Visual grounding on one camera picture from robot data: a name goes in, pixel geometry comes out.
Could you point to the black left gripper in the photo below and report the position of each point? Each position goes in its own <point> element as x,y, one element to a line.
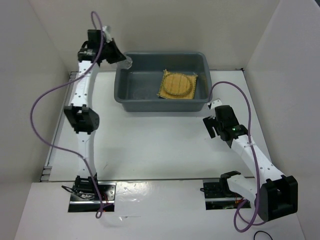
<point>118,56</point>

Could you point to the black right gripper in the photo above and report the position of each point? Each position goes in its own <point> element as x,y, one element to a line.
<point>210,121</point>

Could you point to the clear plastic cup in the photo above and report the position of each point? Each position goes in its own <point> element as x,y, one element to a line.
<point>125,64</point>
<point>141,94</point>

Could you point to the round bamboo coaster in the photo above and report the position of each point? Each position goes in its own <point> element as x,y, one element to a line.
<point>177,84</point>

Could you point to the square bamboo mat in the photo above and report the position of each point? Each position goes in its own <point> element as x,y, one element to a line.
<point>164,95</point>

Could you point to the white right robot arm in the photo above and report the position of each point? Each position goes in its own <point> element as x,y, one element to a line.
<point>273,194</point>

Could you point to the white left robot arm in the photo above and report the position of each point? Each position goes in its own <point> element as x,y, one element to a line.
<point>83,119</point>

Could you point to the grey plastic bin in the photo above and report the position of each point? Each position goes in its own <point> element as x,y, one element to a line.
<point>147,72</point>

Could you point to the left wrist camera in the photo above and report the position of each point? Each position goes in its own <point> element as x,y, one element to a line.
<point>107,33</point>

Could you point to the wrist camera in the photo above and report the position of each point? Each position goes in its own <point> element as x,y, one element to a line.
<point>107,33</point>
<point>214,103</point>

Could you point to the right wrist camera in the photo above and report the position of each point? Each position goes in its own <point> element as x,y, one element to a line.
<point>214,103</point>

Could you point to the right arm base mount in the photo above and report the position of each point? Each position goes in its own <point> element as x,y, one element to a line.
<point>214,197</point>

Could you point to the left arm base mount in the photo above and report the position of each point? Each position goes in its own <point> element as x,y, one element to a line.
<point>81,202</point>

